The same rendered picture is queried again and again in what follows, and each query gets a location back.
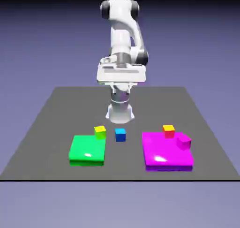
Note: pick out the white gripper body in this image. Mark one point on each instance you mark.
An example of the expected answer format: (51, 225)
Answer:
(121, 75)

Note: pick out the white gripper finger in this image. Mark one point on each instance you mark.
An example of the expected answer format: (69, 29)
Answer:
(127, 88)
(114, 89)

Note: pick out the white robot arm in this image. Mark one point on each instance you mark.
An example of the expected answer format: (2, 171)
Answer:
(120, 21)

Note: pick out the small lime green cube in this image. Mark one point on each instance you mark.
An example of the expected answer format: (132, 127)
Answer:
(100, 132)

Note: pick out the small blue cube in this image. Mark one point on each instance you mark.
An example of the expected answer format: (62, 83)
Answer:
(120, 135)

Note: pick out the small red cube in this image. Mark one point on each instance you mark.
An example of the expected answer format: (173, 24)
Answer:
(169, 132)

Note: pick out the small magenta cube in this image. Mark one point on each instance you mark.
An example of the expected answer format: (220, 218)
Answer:
(184, 142)

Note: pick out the large green box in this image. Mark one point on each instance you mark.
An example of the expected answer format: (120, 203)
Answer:
(87, 149)

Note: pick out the large magenta box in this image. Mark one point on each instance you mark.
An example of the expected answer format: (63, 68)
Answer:
(165, 153)

